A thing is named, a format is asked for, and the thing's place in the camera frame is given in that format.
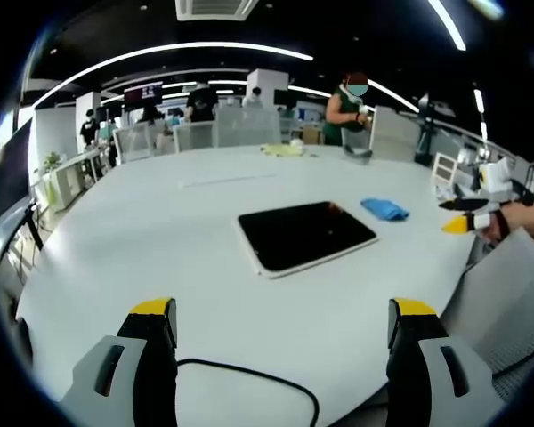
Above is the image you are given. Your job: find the person's right hand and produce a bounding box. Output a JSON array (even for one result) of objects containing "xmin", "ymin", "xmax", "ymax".
[{"xmin": 479, "ymin": 206, "xmax": 524, "ymax": 244}]

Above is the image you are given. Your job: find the green potted plant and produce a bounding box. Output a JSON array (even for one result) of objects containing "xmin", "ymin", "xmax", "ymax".
[{"xmin": 42, "ymin": 150, "xmax": 64, "ymax": 173}]

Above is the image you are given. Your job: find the white low shelf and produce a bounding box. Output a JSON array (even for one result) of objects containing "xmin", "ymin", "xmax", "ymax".
[{"xmin": 44, "ymin": 149, "xmax": 104, "ymax": 211}]

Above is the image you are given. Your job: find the white mesh chair back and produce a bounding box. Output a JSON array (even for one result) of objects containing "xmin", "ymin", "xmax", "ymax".
[
  {"xmin": 215, "ymin": 106, "xmax": 282, "ymax": 148},
  {"xmin": 112, "ymin": 122, "xmax": 156, "ymax": 165},
  {"xmin": 173, "ymin": 122, "xmax": 219, "ymax": 153}
]

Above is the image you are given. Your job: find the small white frame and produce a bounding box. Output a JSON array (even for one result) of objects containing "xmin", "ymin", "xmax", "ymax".
[{"xmin": 431, "ymin": 151, "xmax": 459, "ymax": 184}]

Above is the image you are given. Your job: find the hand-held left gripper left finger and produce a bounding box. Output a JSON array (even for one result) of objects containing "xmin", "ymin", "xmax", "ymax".
[{"xmin": 57, "ymin": 296, "xmax": 179, "ymax": 427}]

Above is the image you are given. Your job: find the white mesh office chair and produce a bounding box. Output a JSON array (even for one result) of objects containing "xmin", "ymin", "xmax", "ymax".
[{"xmin": 439, "ymin": 226, "xmax": 534, "ymax": 395}]

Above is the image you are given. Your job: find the yellow cloth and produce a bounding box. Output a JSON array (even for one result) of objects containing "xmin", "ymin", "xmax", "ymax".
[{"xmin": 260, "ymin": 142, "xmax": 307, "ymax": 157}]

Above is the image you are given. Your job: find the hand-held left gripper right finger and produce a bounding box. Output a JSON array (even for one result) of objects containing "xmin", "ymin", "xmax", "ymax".
[{"xmin": 385, "ymin": 296, "xmax": 506, "ymax": 427}]

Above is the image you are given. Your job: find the ceiling air conditioner vent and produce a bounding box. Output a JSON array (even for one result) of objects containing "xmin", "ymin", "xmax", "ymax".
[{"xmin": 174, "ymin": 0, "xmax": 257, "ymax": 23}]

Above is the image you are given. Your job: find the blue cleaning cloth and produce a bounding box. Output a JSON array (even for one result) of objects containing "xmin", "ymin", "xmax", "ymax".
[{"xmin": 360, "ymin": 197, "xmax": 411, "ymax": 222}]

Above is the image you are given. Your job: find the black cable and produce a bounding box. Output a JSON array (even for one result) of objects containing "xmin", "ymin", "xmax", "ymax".
[{"xmin": 175, "ymin": 358, "xmax": 321, "ymax": 427}]

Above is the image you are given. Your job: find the black tripod stand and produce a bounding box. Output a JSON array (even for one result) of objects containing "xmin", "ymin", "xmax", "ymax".
[{"xmin": 412, "ymin": 93, "xmax": 447, "ymax": 168}]

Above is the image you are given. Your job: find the large dark monitor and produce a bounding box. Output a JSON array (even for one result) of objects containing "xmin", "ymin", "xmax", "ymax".
[{"xmin": 0, "ymin": 117, "xmax": 35, "ymax": 226}]

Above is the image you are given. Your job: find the hanging display screen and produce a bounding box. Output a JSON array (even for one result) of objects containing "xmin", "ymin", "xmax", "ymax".
[{"xmin": 123, "ymin": 81, "xmax": 165, "ymax": 109}]

